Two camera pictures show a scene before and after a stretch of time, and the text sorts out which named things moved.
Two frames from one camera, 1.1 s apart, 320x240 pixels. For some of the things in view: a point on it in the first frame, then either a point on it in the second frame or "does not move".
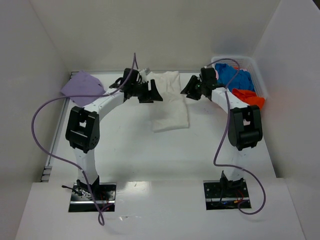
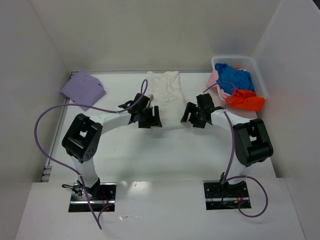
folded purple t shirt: [82, 83] does not move
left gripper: [146, 90] -> [149, 119]
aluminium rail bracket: [46, 173] does not move
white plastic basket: [243, 62] does not move
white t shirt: [171, 113] does not move
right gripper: [196, 88] -> [195, 117]
